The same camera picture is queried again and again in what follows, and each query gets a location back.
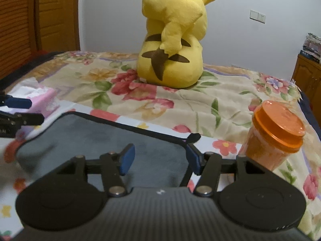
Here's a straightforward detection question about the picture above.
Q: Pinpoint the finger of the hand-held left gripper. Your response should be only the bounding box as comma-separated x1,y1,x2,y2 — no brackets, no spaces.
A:
0,95,33,109
0,112,45,127

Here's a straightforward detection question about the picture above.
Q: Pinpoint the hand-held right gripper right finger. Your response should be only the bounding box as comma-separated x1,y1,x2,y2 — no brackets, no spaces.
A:
186,143,267,198

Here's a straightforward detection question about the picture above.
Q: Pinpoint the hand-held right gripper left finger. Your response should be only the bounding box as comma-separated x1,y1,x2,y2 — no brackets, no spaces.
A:
57,143,136,197

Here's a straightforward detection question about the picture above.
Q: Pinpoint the grey towel with black edge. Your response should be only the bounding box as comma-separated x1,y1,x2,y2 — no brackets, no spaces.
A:
14,111,201,189

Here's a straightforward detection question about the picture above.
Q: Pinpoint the floral blanket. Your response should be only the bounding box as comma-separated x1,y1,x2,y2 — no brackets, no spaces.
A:
0,51,321,241

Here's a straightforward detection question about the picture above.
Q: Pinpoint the wooden louvered wardrobe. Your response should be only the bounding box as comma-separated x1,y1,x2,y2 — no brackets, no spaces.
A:
0,0,39,81

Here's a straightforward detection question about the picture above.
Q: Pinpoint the orange lidded plastic jar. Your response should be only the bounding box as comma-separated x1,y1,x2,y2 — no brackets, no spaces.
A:
238,100,307,172

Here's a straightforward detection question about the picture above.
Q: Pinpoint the wooden door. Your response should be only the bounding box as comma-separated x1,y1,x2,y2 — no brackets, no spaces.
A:
35,0,81,54

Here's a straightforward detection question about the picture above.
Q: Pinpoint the yellow plush toy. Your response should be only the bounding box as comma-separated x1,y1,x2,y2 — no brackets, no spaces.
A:
136,0,228,89

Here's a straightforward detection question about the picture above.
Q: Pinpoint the dark blue bed sheet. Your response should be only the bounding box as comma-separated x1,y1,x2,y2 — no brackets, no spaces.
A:
298,91,321,141

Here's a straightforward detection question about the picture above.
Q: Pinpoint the wooden cabinet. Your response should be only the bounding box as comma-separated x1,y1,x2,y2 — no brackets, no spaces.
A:
290,54,321,111

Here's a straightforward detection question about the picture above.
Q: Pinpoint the stack of books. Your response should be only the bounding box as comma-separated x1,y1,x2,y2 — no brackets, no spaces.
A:
302,32,321,64

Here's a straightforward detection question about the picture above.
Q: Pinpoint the white wall switch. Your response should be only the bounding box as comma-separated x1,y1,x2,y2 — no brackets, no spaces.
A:
249,9,266,25

